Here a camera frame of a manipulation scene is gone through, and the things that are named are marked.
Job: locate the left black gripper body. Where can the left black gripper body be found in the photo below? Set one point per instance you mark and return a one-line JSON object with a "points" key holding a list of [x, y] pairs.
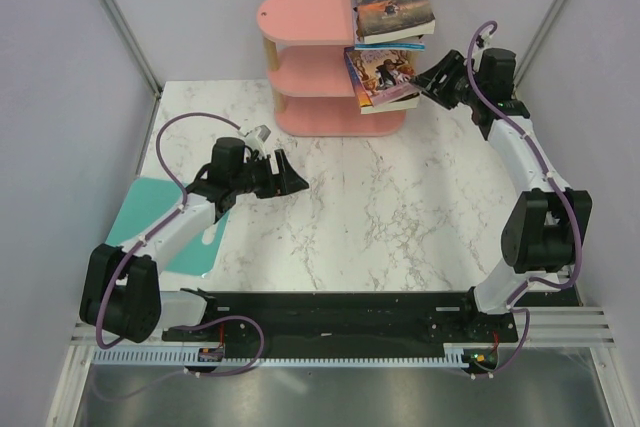
{"points": [[260, 179]]}

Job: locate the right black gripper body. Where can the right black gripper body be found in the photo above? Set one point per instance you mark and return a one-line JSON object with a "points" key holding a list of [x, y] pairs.
{"points": [[459, 87]]}

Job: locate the Jane Eyre book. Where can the Jane Eyre book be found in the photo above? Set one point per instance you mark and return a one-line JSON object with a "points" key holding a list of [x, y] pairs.
{"points": [[385, 104]]}

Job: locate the brown Edward Tulane book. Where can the brown Edward Tulane book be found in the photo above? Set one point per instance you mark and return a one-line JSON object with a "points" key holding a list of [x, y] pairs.
{"points": [[388, 22]]}

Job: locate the dog picture book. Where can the dog picture book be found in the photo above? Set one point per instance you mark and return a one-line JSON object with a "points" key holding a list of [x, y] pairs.
{"points": [[412, 43]]}

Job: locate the yellow paperback book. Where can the yellow paperback book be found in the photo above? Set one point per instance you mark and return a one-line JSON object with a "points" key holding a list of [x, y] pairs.
{"points": [[382, 74]]}

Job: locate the Tale of Two Cities book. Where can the Tale of Two Cities book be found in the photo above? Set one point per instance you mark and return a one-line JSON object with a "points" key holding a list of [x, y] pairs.
{"points": [[382, 21]]}

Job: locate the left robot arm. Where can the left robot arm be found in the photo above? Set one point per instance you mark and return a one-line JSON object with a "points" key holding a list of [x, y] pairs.
{"points": [[121, 293]]}

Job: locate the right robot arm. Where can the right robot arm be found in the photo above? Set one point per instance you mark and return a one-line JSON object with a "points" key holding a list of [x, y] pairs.
{"points": [[543, 237]]}

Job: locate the teal plastic file folder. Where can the teal plastic file folder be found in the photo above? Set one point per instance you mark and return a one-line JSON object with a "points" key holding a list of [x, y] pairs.
{"points": [[146, 201]]}

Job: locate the pink three-tier shelf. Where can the pink three-tier shelf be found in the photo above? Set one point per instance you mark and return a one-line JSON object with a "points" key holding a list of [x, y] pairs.
{"points": [[304, 42]]}

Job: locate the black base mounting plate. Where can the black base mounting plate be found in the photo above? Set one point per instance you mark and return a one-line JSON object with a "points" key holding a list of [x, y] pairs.
{"points": [[298, 320]]}

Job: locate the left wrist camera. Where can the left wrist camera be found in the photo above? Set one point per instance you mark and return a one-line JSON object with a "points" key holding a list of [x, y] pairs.
{"points": [[255, 138]]}

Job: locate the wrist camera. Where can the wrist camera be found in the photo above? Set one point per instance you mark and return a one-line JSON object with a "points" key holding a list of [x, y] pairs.
{"points": [[255, 138], [483, 40]]}

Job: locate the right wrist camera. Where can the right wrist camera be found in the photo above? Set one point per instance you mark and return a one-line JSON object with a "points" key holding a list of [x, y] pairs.
{"points": [[483, 40]]}

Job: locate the white slotted cable duct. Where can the white slotted cable duct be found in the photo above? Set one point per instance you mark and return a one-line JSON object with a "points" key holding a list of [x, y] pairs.
{"points": [[195, 356]]}

